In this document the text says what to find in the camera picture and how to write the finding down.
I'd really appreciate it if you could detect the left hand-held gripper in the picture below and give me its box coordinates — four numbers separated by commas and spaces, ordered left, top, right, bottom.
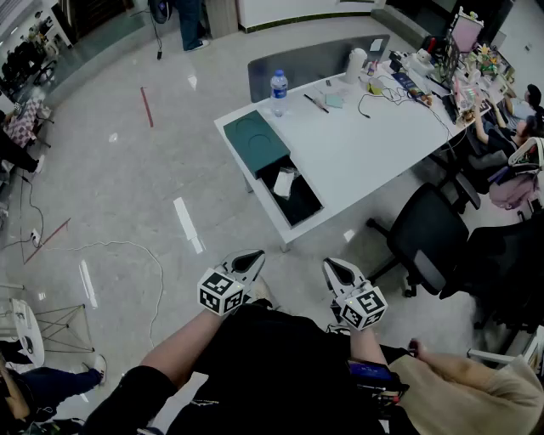
198, 249, 267, 318

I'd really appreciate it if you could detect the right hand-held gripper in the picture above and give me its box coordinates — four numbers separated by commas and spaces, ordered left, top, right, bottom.
322, 257, 388, 332

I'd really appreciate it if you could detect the black cardboard box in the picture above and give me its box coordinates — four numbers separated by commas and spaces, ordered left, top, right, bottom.
223, 109, 325, 230

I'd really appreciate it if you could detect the person's right forearm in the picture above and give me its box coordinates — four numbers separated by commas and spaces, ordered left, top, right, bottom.
348, 325, 394, 367

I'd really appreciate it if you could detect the person's left forearm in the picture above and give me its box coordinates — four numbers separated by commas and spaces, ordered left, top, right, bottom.
139, 306, 229, 388

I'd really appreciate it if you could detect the black office chair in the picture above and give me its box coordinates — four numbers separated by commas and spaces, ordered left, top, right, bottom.
439, 212, 544, 341
367, 182, 471, 298

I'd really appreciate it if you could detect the black phone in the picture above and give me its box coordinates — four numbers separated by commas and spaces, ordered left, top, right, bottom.
348, 359, 394, 382

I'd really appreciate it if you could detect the person's black clothing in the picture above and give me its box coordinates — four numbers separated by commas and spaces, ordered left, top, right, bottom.
83, 297, 411, 435

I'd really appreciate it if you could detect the black belt device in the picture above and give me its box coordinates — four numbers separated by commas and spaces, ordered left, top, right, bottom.
356, 376, 411, 420

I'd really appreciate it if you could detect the clear water bottle blue label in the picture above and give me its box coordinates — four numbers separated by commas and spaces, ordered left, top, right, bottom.
269, 69, 289, 118

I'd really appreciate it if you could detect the black pen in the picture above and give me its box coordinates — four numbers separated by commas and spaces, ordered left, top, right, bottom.
303, 93, 331, 115

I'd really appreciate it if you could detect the red floor tape strip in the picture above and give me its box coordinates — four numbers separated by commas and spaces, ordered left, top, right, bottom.
139, 86, 155, 128

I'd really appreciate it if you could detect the pink backpack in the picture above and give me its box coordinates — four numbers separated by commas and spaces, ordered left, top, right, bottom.
488, 167, 541, 212

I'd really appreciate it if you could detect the black keyboard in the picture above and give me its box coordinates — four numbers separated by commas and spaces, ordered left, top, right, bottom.
441, 93, 459, 125

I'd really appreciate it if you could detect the grey desk partition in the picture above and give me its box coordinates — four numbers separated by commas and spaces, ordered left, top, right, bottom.
247, 33, 391, 104

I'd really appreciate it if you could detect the white thermos jug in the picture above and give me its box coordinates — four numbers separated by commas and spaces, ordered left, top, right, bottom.
343, 47, 368, 85

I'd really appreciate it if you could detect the white patterned jacket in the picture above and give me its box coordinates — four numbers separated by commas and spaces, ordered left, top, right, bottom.
507, 136, 544, 172

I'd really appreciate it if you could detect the pink framed board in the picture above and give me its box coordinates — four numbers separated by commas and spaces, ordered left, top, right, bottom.
450, 7, 485, 54

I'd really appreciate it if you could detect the white floor cable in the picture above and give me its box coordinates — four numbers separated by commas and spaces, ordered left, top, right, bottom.
41, 240, 165, 350

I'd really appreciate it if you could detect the black cable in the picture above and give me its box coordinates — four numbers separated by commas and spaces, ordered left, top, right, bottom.
357, 87, 410, 119

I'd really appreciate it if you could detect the metal wire stand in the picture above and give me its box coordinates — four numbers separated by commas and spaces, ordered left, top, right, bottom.
32, 302, 95, 354

